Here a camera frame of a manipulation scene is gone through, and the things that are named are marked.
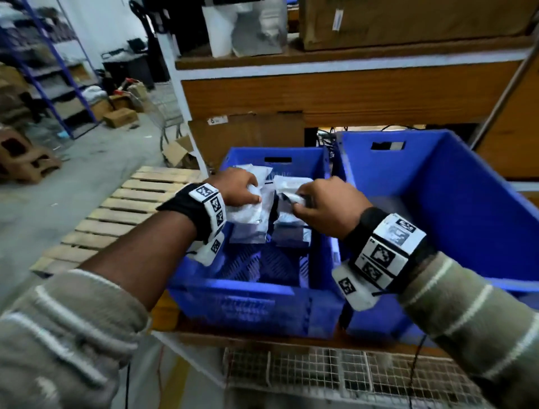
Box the person's left hand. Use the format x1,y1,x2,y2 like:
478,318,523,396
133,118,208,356
206,167,262,207

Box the person's right hand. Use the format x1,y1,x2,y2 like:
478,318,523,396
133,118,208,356
293,176,373,241

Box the white packet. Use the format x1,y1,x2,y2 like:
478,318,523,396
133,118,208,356
229,164,275,245
272,175,314,228

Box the white packets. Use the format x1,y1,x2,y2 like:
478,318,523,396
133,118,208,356
271,223,312,249

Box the perforated blue plastic crate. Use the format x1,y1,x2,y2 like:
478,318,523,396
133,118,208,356
167,146,346,340

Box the person's right forearm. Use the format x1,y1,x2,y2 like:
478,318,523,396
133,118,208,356
398,252,539,409

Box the person's left forearm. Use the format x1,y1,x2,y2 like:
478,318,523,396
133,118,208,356
0,210,199,409

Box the left wrist marker band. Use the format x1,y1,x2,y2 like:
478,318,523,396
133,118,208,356
156,182,227,245

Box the wrist marker band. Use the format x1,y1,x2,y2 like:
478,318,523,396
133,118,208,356
343,206,437,296
156,182,227,245

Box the flat cardboard sheet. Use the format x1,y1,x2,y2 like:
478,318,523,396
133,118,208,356
188,112,306,171

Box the open cardboard box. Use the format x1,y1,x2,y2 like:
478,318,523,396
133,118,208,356
162,134,199,169

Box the right wrist marker band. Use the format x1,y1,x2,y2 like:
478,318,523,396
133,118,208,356
343,206,437,296

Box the metal shopping cart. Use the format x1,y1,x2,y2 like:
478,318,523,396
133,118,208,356
122,82,185,152

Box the wooden pallet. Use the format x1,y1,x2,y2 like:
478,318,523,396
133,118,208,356
30,165,203,279

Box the small closed cardboard box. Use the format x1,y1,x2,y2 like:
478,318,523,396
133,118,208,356
103,107,139,129

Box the white open box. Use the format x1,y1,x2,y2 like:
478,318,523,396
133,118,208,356
202,0,289,58

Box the black desk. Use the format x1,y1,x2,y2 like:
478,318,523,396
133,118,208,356
102,54,154,89

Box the black metal stand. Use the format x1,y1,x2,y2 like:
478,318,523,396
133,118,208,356
128,0,170,83

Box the large brown cardboard box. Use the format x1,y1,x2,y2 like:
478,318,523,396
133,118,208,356
299,0,539,51

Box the brown wooden step stool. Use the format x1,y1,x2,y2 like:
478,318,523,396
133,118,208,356
0,126,62,184

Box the blue metal storage rack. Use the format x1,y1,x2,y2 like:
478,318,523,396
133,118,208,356
0,0,101,140

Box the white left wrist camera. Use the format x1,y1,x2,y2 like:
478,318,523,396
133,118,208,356
185,231,226,267

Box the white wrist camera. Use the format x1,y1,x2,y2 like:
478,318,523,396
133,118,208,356
331,261,380,312
185,231,226,267

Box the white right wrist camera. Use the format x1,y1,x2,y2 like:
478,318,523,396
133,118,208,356
331,261,380,312

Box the white wire mesh shelf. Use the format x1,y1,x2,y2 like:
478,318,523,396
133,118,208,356
223,345,485,409

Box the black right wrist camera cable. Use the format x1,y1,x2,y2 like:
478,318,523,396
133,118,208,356
406,335,428,409

